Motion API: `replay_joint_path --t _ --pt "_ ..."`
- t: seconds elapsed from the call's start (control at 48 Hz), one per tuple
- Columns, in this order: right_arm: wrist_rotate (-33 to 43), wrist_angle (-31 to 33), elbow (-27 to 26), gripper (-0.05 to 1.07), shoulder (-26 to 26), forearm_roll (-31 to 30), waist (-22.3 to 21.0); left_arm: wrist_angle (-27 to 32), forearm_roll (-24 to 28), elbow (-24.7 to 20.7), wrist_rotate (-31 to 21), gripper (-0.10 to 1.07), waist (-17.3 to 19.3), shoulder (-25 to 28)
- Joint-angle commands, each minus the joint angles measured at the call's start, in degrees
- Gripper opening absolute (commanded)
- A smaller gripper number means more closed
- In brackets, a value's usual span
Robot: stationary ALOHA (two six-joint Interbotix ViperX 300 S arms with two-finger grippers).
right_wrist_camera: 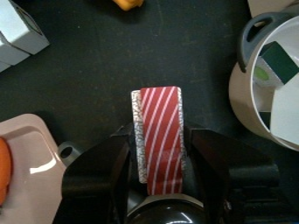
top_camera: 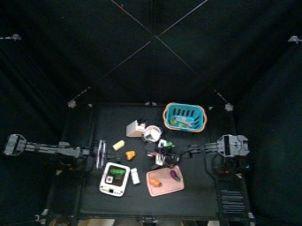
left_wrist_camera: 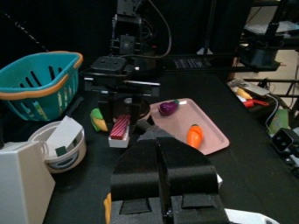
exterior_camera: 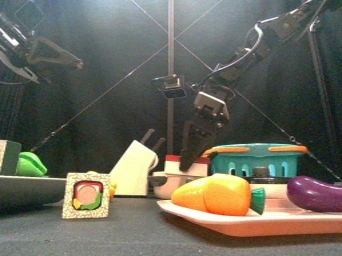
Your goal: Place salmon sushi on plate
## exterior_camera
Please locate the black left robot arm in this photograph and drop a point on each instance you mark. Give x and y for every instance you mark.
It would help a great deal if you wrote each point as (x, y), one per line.
(10, 13)

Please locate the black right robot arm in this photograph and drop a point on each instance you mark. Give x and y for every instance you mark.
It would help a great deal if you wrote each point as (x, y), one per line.
(263, 43)

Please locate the red white salmon sushi toy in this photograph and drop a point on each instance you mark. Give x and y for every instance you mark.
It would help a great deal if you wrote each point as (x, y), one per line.
(196, 165)

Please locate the square toy sushi roll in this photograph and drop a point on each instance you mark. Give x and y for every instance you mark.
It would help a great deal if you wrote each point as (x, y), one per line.
(88, 195)

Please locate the grey plate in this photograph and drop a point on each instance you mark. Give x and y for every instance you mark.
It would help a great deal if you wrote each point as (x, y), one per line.
(27, 191)

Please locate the white toy pot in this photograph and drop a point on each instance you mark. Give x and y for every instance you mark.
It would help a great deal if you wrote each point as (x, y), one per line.
(172, 186)

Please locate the white toy knife block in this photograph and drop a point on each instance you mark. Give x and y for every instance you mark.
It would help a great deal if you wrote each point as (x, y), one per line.
(134, 168)

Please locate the orange toy carrot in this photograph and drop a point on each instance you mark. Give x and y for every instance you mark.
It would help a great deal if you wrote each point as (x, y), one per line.
(219, 194)

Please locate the small yellow toy piece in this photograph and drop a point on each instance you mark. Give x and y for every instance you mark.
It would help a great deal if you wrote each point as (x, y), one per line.
(113, 190)

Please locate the dark green white toy block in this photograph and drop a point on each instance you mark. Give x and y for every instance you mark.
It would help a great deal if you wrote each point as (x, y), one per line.
(9, 157)

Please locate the pink tray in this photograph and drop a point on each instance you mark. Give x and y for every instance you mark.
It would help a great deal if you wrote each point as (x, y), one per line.
(268, 220)

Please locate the green toy pepper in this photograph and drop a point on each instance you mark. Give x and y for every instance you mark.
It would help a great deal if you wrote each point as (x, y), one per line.
(31, 165)

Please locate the purple toy eggplant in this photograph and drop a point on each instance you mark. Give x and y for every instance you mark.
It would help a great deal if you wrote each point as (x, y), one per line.
(315, 194)

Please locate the black camera on pole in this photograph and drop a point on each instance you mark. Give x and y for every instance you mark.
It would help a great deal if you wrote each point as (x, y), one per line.
(172, 86)

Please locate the vertical metal frame pole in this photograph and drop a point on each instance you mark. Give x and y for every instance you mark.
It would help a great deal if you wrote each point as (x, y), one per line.
(170, 43)

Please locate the slanted black frame pole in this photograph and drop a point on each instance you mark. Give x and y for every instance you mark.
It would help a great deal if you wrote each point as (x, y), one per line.
(321, 86)

